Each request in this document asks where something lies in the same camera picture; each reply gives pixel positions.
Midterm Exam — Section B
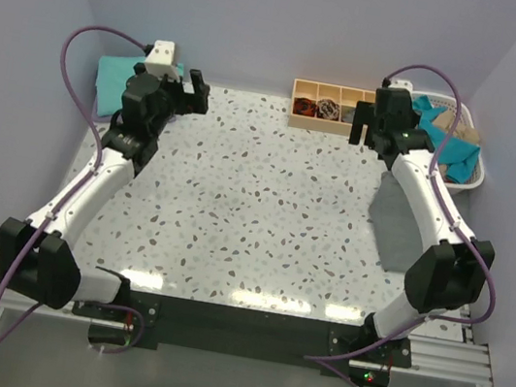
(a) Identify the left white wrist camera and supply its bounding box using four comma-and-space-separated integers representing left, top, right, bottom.
144, 40, 183, 81

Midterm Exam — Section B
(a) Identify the grey rolled sock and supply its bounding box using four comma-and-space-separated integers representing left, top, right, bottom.
340, 107, 356, 124

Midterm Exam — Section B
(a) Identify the folded lavender t shirt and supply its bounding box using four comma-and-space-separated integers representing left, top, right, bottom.
91, 99, 117, 124

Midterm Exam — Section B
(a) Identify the wooden compartment tray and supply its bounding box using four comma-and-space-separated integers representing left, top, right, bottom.
288, 79, 375, 137

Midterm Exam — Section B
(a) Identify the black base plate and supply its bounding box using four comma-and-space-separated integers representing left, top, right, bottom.
67, 280, 416, 387

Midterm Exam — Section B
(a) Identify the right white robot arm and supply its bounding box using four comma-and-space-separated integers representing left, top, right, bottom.
349, 85, 495, 362

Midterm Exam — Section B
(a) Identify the aluminium rail frame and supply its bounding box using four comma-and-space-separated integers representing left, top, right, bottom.
0, 230, 507, 387

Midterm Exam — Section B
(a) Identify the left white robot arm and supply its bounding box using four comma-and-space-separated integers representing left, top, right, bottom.
0, 64, 210, 320

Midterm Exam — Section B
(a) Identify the red black rolled sock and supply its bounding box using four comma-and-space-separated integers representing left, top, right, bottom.
293, 97, 317, 117

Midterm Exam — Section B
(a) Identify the brown white rolled sock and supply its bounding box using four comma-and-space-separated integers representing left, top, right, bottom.
316, 98, 341, 121

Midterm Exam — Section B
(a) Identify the beige t shirt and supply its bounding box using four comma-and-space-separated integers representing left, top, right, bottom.
430, 111, 480, 184

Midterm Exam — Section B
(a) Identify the white laundry basket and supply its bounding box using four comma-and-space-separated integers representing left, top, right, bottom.
411, 90, 484, 194

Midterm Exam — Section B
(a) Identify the teal t shirt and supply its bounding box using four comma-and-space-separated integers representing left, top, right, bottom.
412, 95, 480, 184

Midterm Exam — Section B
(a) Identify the folded grey t shirt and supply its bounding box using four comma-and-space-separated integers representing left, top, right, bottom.
369, 172, 423, 274

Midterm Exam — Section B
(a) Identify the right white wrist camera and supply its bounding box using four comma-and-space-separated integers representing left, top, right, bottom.
381, 78, 414, 94

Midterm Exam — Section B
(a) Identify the folded mint t shirt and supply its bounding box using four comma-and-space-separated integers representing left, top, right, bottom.
92, 55, 145, 118

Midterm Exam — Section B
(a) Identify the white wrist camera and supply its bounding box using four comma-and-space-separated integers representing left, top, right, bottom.
381, 78, 414, 94
144, 40, 183, 81

